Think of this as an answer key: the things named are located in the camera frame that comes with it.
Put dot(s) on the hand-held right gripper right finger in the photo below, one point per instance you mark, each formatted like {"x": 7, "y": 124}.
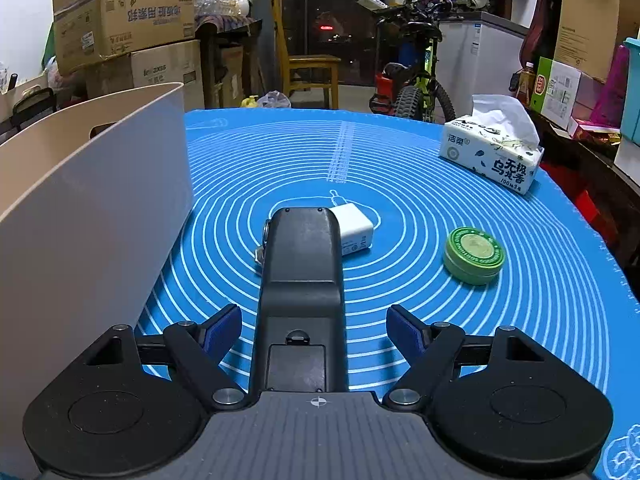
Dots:
{"x": 405, "y": 332}

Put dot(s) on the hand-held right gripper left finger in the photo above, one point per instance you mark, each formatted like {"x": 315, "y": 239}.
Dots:
{"x": 222, "y": 332}

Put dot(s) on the beige plastic storage bin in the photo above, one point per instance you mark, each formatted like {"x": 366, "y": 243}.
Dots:
{"x": 80, "y": 240}

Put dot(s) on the blue silicone mat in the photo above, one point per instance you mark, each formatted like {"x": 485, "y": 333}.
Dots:
{"x": 450, "y": 310}

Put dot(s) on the green round tin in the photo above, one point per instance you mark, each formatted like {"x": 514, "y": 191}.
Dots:
{"x": 474, "y": 255}

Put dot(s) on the white charger plug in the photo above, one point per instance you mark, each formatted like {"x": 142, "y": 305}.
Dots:
{"x": 357, "y": 232}

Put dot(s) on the tissue pack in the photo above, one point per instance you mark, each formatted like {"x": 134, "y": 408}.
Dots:
{"x": 487, "y": 157}

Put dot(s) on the red gift boxes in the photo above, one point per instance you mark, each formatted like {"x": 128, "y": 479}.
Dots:
{"x": 585, "y": 205}

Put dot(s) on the yellow toy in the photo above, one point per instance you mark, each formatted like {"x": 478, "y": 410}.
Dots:
{"x": 249, "y": 101}

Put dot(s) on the clear plastic bag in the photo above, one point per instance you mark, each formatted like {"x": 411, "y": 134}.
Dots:
{"x": 274, "y": 100}

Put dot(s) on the black green bicycle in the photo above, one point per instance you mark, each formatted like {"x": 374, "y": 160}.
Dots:
{"x": 415, "y": 90}

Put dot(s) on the dark wooden side table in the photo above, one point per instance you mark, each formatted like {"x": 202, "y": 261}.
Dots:
{"x": 600, "y": 170}

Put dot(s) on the large brown cardboard box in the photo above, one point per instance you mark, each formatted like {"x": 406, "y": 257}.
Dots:
{"x": 160, "y": 75}

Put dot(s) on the dark wooden back table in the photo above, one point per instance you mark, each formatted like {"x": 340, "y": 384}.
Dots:
{"x": 225, "y": 60}

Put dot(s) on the drink bottle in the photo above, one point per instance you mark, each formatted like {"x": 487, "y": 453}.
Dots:
{"x": 525, "y": 85}

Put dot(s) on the wooden chair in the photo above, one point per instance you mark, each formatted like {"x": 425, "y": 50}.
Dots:
{"x": 312, "y": 67}

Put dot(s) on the white chest freezer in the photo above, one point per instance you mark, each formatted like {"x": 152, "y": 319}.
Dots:
{"x": 475, "y": 60}

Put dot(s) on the green white carton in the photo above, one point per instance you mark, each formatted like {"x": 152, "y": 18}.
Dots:
{"x": 555, "y": 92}

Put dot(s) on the white box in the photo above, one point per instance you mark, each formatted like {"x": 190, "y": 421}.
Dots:
{"x": 629, "y": 157}

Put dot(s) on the pink bag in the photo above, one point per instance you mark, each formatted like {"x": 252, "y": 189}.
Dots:
{"x": 612, "y": 90}

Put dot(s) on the open cardboard box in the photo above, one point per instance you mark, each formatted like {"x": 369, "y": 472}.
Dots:
{"x": 120, "y": 20}

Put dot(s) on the pile of clear plastic bottles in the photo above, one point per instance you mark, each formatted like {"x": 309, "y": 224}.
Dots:
{"x": 220, "y": 0}

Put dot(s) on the teal storage crate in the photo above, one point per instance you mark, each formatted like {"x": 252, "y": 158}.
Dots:
{"x": 632, "y": 90}

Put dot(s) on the flat cardboard carton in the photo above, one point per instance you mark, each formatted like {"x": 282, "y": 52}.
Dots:
{"x": 590, "y": 20}

